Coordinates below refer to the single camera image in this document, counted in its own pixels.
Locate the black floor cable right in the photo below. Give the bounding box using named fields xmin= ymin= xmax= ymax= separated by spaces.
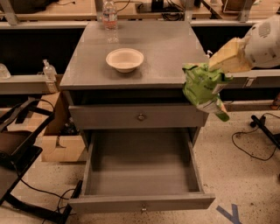
xmin=231 ymin=112 xmax=280 ymax=162

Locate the brown cardboard box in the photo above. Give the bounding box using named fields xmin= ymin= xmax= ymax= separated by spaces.
xmin=8 ymin=92 xmax=87 ymax=163

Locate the closed grey top drawer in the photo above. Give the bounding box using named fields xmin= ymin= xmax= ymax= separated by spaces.
xmin=69 ymin=104 xmax=208 ymax=130

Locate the open grey middle drawer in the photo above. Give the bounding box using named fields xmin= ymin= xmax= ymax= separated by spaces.
xmin=69 ymin=129 xmax=215 ymax=214

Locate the green rice chip bag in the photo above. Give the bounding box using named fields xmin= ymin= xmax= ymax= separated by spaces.
xmin=182 ymin=63 xmax=233 ymax=122

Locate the small clear sanitizer bottle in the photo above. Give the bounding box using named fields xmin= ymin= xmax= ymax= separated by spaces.
xmin=43 ymin=59 xmax=57 ymax=81

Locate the grey wooden drawer cabinet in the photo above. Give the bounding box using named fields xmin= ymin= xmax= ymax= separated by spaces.
xmin=60 ymin=21 xmax=207 ymax=144

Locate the white paper bowl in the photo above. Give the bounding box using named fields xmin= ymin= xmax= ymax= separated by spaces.
xmin=106 ymin=48 xmax=144 ymax=74

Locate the black floor cable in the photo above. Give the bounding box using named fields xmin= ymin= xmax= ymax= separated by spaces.
xmin=17 ymin=178 xmax=77 ymax=224
xmin=231 ymin=112 xmax=280 ymax=162

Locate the clear plastic water bottle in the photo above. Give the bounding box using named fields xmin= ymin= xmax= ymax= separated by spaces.
xmin=102 ymin=0 xmax=117 ymax=30

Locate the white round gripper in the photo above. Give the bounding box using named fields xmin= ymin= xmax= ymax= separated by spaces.
xmin=208 ymin=14 xmax=280 ymax=74

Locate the black floor cable left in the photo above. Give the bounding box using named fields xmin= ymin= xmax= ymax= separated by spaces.
xmin=17 ymin=178 xmax=77 ymax=224

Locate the black cart frame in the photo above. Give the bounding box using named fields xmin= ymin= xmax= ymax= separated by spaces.
xmin=0 ymin=97 xmax=72 ymax=224

